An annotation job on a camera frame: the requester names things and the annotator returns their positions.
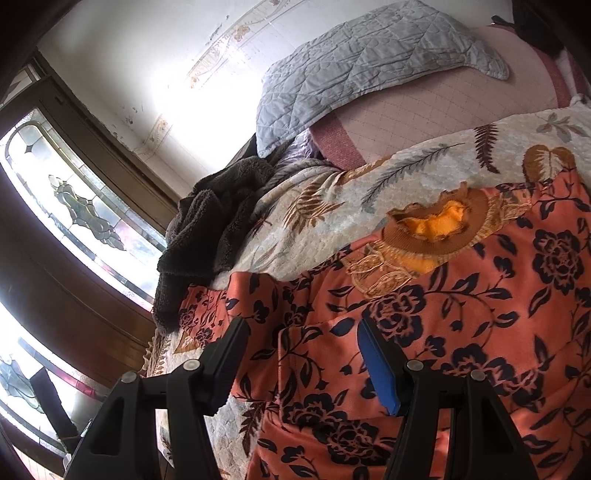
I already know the leaf print fleece blanket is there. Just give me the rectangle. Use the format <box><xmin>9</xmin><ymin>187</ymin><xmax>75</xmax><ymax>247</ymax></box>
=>
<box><xmin>141</xmin><ymin>104</ymin><xmax>591</xmax><ymax>480</ymax></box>

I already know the stained glass window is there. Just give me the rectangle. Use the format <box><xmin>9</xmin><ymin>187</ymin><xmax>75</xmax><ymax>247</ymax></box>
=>
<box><xmin>0</xmin><ymin>106</ymin><xmax>167</xmax><ymax>305</ymax></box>
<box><xmin>0</xmin><ymin>300</ymin><xmax>93</xmax><ymax>457</ymax></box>

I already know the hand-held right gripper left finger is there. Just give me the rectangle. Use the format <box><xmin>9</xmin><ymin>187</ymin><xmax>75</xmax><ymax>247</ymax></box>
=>
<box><xmin>62</xmin><ymin>316</ymin><xmax>251</xmax><ymax>480</ymax></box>

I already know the grey quilted pillow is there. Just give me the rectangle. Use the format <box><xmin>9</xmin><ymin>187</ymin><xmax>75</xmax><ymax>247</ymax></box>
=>
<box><xmin>255</xmin><ymin>0</ymin><xmax>510</xmax><ymax>158</ymax></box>

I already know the dark hanging cloth strip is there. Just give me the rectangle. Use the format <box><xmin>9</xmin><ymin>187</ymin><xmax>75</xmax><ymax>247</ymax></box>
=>
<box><xmin>30</xmin><ymin>367</ymin><xmax>80</xmax><ymax>453</ymax></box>

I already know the orange floral garment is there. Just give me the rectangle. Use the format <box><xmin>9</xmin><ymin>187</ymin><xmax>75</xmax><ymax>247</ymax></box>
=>
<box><xmin>178</xmin><ymin>171</ymin><xmax>591</xmax><ymax>480</ymax></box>

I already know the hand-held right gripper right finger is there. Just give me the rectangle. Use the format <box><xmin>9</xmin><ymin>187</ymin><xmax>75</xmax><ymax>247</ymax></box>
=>
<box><xmin>358</xmin><ymin>318</ymin><xmax>539</xmax><ymax>480</ymax></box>

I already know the dark grey fleece cloth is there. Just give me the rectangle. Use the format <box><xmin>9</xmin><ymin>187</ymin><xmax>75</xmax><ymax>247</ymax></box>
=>
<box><xmin>152</xmin><ymin>156</ymin><xmax>278</xmax><ymax>333</ymax></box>

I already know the wooden window frame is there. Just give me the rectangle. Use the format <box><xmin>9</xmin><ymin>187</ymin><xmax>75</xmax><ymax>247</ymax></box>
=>
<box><xmin>0</xmin><ymin>46</ymin><xmax>181</xmax><ymax>384</ymax></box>

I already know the lavender cloth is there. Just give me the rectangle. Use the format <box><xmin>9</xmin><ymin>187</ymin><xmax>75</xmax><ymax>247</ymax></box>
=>
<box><xmin>274</xmin><ymin>136</ymin><xmax>326</xmax><ymax>167</ymax></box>

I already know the black cloth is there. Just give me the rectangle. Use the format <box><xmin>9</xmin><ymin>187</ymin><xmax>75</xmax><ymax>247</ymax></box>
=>
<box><xmin>490</xmin><ymin>0</ymin><xmax>568</xmax><ymax>47</ymax></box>

